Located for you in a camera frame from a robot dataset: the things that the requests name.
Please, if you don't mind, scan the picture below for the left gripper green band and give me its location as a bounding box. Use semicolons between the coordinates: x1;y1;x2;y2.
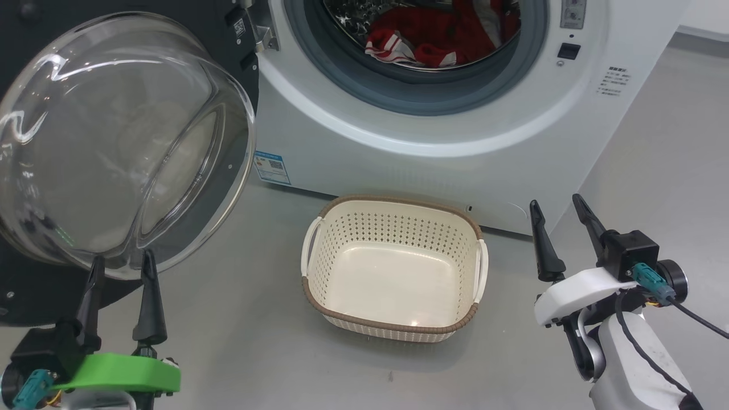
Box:
54;249;182;410

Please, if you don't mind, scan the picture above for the teal left camera connector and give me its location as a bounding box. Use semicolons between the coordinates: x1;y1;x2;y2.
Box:
11;369;58;410

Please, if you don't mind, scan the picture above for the thin black cable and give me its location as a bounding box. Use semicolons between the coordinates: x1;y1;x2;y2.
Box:
669;299;729;339
615;290;693;399

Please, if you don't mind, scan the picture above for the glass washing machine door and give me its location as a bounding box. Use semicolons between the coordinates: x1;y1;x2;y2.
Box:
0;0;260;328

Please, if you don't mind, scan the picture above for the white front-load washing machine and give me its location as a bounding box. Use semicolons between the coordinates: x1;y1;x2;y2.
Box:
251;0;693;237

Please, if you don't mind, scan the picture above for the silver door hinge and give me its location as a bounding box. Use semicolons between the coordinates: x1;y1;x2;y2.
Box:
251;0;280;52

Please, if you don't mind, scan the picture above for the perforated steel washer drum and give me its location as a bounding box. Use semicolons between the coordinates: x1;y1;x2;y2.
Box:
322;0;522;72

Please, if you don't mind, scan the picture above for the teal right camera connector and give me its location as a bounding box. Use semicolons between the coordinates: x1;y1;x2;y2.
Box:
631;263;677;305

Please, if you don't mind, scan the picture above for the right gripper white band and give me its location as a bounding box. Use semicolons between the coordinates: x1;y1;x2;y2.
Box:
529;194;637;327

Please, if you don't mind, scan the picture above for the round filter cover flap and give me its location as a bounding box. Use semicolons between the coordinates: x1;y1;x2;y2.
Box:
467;202;530;220

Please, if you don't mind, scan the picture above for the cream perforated basket brown rim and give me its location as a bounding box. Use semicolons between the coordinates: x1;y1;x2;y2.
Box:
301;195;489;343

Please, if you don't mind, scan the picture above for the blue energy label sticker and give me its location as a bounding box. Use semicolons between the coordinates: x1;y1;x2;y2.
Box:
253;150;292;186

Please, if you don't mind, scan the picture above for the teal camera connector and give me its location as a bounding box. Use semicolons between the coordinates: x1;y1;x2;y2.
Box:
11;369;58;410
631;263;677;305

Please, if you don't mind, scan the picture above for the red and white garment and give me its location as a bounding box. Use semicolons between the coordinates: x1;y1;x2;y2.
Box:
364;0;522;69

